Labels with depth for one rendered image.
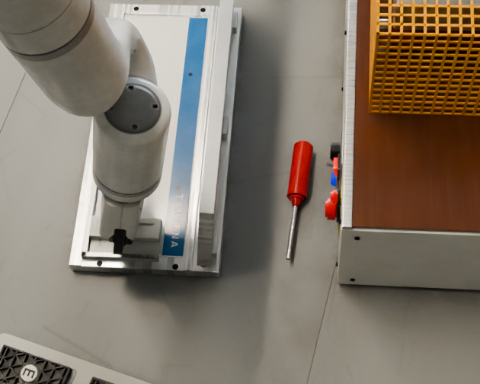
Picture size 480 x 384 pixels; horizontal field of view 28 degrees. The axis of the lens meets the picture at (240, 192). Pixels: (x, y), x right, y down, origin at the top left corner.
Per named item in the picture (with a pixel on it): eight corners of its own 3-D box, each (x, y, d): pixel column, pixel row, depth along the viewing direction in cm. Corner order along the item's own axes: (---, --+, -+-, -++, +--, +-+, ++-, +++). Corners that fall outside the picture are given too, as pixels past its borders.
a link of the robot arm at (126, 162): (89, 126, 115) (94, 196, 111) (89, 68, 103) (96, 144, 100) (158, 123, 117) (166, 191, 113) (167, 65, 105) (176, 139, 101)
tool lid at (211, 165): (228, -79, 131) (241, -78, 131) (222, 4, 148) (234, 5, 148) (198, 212, 112) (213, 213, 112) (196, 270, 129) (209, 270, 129)
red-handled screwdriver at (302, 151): (294, 147, 139) (294, 138, 137) (313, 149, 139) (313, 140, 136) (278, 261, 132) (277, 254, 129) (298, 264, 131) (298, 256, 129)
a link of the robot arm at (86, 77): (-10, -81, 89) (95, 76, 117) (-5, 65, 83) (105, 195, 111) (81, -104, 88) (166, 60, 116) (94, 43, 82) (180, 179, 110)
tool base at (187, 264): (113, 12, 152) (109, -2, 149) (242, 14, 150) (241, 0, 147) (72, 270, 133) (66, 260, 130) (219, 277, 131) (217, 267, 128)
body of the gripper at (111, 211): (102, 129, 118) (100, 169, 128) (90, 204, 113) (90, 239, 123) (162, 137, 118) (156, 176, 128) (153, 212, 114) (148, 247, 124)
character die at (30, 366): (6, 347, 128) (3, 344, 127) (72, 369, 126) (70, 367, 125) (-10, 381, 126) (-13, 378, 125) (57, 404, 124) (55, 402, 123)
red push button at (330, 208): (325, 202, 125) (325, 190, 122) (340, 203, 125) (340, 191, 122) (324, 225, 124) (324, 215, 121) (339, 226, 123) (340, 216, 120)
